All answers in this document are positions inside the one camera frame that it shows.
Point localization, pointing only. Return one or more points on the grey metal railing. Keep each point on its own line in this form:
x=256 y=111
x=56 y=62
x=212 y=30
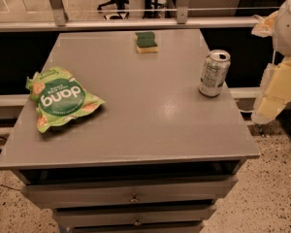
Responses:
x=84 y=15

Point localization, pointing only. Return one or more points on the green rice chip bag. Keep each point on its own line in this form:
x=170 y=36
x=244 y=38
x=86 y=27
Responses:
x=60 y=98

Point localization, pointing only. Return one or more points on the grey drawer cabinet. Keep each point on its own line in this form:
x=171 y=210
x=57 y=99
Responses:
x=154 y=124

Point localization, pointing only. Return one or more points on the middle grey drawer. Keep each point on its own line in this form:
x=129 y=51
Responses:
x=134 y=216

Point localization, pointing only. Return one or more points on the silver 7up soda can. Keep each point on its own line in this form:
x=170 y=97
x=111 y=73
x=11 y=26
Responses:
x=214 y=72

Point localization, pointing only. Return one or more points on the grey drawer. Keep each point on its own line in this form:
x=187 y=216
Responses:
x=76 y=195
x=134 y=216

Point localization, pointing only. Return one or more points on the top grey drawer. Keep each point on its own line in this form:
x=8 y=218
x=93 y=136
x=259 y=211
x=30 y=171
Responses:
x=76 y=195

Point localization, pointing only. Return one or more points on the green and yellow sponge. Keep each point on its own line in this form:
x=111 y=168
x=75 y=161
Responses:
x=145 y=42

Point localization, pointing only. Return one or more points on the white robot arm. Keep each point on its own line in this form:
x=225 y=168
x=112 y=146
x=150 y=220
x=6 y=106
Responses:
x=282 y=31

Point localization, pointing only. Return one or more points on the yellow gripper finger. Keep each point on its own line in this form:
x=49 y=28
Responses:
x=265 y=25
x=275 y=92

